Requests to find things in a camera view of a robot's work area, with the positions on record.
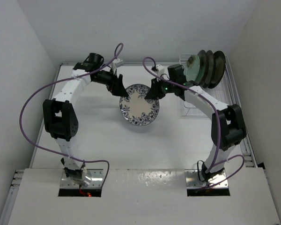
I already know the purple cable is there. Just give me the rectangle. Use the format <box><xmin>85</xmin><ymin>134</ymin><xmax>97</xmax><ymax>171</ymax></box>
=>
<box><xmin>19</xmin><ymin>43</ymin><xmax>110</xmax><ymax>187</ymax></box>
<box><xmin>142</xmin><ymin>57</ymin><xmax>245</xmax><ymax>189</ymax></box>

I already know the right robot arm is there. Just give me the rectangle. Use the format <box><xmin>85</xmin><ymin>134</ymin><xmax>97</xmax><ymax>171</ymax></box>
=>
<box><xmin>146</xmin><ymin>64</ymin><xmax>246</xmax><ymax>182</ymax></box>

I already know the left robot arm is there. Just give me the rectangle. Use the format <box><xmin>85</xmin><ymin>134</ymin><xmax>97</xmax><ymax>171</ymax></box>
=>
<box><xmin>43</xmin><ymin>53</ymin><xmax>128</xmax><ymax>185</ymax></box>

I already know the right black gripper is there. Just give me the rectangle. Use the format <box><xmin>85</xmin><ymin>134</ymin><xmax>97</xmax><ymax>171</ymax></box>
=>
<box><xmin>147</xmin><ymin>75</ymin><xmax>176</xmax><ymax>99</ymax></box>

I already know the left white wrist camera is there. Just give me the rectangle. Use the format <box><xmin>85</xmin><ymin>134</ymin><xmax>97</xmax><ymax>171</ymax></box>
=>
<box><xmin>111</xmin><ymin>58</ymin><xmax>124</xmax><ymax>70</ymax></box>

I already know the metal base plate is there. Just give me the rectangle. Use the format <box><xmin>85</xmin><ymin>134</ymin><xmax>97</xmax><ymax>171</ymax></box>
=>
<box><xmin>185</xmin><ymin>169</ymin><xmax>229</xmax><ymax>189</ymax></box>
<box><xmin>59</xmin><ymin>169</ymin><xmax>104</xmax><ymax>189</ymax></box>

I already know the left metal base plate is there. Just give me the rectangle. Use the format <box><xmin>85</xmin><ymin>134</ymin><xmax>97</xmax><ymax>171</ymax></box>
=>
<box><xmin>59</xmin><ymin>169</ymin><xmax>104</xmax><ymax>189</ymax></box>

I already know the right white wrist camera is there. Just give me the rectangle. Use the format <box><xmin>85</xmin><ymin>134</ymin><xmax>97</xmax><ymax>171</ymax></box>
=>
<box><xmin>151</xmin><ymin>64</ymin><xmax>165</xmax><ymax>81</ymax></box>

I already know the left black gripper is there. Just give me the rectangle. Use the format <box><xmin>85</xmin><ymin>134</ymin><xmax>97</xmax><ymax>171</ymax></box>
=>
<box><xmin>92</xmin><ymin>67</ymin><xmax>128</xmax><ymax>97</ymax></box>

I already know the grey rimmed plate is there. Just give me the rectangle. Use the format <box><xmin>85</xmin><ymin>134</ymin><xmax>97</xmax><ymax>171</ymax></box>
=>
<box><xmin>203</xmin><ymin>50</ymin><xmax>215</xmax><ymax>88</ymax></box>
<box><xmin>195</xmin><ymin>50</ymin><xmax>208</xmax><ymax>85</ymax></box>

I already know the teal flower plate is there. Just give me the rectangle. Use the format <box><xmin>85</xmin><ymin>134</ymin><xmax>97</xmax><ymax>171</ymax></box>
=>
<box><xmin>184</xmin><ymin>54</ymin><xmax>200</xmax><ymax>82</ymax></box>

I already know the white wire dish rack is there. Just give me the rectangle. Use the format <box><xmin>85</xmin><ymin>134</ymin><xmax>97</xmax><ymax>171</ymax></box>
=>
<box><xmin>179</xmin><ymin>56</ymin><xmax>241</xmax><ymax>119</ymax></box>

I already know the black patterned rim plate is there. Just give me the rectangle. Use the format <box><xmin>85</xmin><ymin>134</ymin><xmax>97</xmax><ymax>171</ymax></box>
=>
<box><xmin>209</xmin><ymin>51</ymin><xmax>226</xmax><ymax>89</ymax></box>

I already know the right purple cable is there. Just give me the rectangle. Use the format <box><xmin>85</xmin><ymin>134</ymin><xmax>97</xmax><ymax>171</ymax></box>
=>
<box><xmin>142</xmin><ymin>57</ymin><xmax>245</xmax><ymax>189</ymax></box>

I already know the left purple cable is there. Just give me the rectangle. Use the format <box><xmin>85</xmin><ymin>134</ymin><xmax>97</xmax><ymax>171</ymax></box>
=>
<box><xmin>19</xmin><ymin>43</ymin><xmax>110</xmax><ymax>187</ymax></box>

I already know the blue floral white plate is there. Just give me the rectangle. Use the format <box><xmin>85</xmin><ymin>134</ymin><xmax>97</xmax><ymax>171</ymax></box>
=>
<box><xmin>119</xmin><ymin>84</ymin><xmax>160</xmax><ymax>126</ymax></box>

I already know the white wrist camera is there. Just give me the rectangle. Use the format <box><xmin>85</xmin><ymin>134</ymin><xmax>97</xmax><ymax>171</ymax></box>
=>
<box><xmin>151</xmin><ymin>64</ymin><xmax>165</xmax><ymax>81</ymax></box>
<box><xmin>111</xmin><ymin>58</ymin><xmax>124</xmax><ymax>70</ymax></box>

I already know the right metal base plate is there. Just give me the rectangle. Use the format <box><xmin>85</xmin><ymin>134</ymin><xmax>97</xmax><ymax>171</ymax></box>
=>
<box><xmin>185</xmin><ymin>169</ymin><xmax>229</xmax><ymax>189</ymax></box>

